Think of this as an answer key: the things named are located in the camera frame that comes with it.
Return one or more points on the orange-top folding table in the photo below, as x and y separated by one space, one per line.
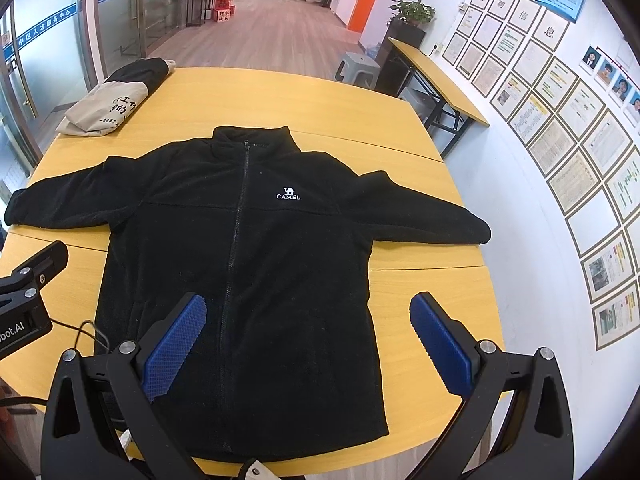
435 75

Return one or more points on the black cabinet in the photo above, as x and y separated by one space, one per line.
400 60

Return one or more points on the row of portrait photos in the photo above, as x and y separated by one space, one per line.
607 72

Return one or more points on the red cardboard box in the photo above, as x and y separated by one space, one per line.
225 3
224 15

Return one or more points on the black plant stand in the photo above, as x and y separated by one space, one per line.
200 2

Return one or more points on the black fleece jacket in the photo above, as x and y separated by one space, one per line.
280 260

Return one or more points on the wall of framed notices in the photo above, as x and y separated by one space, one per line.
550 110

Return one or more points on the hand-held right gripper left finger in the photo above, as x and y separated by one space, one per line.
175 345

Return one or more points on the black folded garment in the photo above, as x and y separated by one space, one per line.
135 72

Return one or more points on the grey plastic stool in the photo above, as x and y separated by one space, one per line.
362 67

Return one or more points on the bushy potted green plant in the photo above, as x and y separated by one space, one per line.
412 10

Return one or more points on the beige folded printed garment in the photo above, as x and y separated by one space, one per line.
105 110

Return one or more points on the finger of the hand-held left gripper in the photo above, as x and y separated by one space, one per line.
47 260

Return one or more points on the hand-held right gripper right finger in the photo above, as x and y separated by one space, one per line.
442 345

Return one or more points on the white wall socket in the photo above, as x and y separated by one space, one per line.
437 47

